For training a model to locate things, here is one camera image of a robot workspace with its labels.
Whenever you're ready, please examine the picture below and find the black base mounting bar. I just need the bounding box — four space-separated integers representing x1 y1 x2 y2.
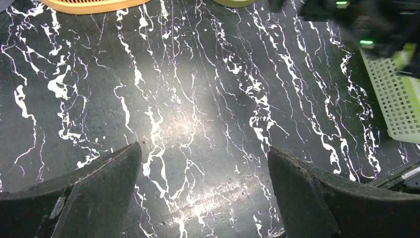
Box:
368 162 420 194

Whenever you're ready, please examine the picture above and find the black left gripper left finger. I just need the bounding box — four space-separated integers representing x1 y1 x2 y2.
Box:
0 143 142 238

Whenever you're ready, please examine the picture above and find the orange mesh bin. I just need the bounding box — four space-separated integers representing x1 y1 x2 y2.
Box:
40 0 150 15

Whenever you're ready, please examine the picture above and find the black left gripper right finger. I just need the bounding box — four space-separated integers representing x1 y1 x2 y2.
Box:
267 147 420 238

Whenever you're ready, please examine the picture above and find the olive green mesh bin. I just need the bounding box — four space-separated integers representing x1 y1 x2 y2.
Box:
213 0 256 8

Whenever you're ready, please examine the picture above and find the white perforated tray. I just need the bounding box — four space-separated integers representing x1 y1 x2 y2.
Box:
361 44 420 144

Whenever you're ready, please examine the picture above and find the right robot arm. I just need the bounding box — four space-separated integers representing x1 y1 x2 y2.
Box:
298 0 420 78

